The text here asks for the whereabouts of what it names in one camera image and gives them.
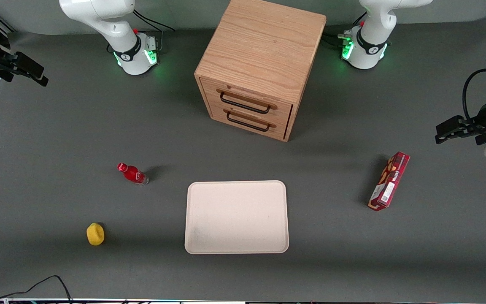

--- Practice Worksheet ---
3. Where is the wooden drawer with black handle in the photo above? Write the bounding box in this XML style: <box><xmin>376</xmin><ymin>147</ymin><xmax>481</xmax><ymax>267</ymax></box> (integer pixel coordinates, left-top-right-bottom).
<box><xmin>209</xmin><ymin>103</ymin><xmax>291</xmax><ymax>140</ymax></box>
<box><xmin>200</xmin><ymin>77</ymin><xmax>294</xmax><ymax>126</ymax></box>

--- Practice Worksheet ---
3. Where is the wooden drawer cabinet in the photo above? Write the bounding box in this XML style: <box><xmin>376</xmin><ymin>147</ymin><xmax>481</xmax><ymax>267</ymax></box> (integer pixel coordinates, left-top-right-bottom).
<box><xmin>194</xmin><ymin>0</ymin><xmax>327</xmax><ymax>142</ymax></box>

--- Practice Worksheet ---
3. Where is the red snack box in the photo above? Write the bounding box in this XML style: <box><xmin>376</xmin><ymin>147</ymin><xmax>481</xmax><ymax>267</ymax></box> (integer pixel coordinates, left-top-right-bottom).
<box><xmin>367</xmin><ymin>151</ymin><xmax>410</xmax><ymax>212</ymax></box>

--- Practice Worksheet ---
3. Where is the red plastic bottle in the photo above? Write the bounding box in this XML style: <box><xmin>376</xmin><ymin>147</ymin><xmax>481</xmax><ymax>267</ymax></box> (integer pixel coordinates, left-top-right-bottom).
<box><xmin>117</xmin><ymin>163</ymin><xmax>149</xmax><ymax>185</ymax></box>

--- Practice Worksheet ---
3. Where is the yellow lemon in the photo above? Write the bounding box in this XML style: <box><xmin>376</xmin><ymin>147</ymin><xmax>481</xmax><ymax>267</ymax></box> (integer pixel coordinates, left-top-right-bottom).
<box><xmin>86</xmin><ymin>223</ymin><xmax>105</xmax><ymax>246</ymax></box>

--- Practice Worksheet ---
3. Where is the beige rectangular tray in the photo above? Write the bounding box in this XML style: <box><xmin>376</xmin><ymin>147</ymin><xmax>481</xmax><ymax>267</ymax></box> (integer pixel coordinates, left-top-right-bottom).
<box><xmin>184</xmin><ymin>180</ymin><xmax>289</xmax><ymax>255</ymax></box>

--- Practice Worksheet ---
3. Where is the black right base cable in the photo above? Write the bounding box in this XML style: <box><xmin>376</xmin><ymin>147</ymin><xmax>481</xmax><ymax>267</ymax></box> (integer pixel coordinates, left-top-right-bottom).
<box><xmin>132</xmin><ymin>9</ymin><xmax>175</xmax><ymax>54</ymax></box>

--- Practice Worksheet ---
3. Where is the black base cable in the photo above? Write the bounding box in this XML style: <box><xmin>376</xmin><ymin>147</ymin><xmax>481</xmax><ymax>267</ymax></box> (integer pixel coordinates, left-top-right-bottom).
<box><xmin>322</xmin><ymin>12</ymin><xmax>368</xmax><ymax>48</ymax></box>
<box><xmin>132</xmin><ymin>9</ymin><xmax>175</xmax><ymax>54</ymax></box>

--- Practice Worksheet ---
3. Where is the black left base cable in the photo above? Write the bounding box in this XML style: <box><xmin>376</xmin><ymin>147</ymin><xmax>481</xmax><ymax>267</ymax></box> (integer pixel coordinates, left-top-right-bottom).
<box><xmin>322</xmin><ymin>12</ymin><xmax>368</xmax><ymax>48</ymax></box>

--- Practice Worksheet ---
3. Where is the black floor cable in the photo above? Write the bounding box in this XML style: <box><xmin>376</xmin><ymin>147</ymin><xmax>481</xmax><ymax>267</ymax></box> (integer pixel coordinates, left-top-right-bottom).
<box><xmin>0</xmin><ymin>275</ymin><xmax>73</xmax><ymax>304</ymax></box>

